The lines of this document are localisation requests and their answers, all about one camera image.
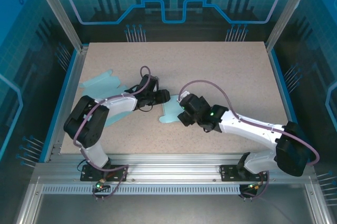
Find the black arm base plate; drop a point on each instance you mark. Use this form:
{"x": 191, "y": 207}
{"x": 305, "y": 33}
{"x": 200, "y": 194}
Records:
{"x": 226, "y": 176}
{"x": 87, "y": 176}

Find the aluminium frame post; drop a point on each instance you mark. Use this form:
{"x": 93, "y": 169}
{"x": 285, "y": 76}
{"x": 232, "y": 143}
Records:
{"x": 61, "y": 10}
{"x": 288, "y": 10}

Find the light blue paper box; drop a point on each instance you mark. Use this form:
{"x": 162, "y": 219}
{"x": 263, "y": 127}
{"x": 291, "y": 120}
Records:
{"x": 102, "y": 83}
{"x": 169, "y": 113}

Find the small connector with green LED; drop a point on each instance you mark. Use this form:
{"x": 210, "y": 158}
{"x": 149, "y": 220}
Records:
{"x": 98, "y": 186}
{"x": 250, "y": 187}

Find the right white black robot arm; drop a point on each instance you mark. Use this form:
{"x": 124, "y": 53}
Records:
{"x": 250, "y": 129}

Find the aluminium frame beam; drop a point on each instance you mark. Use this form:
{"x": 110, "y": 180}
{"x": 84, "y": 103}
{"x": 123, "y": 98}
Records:
{"x": 171, "y": 168}

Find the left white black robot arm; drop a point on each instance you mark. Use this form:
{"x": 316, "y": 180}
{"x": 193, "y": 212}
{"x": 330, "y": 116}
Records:
{"x": 118, "y": 104}

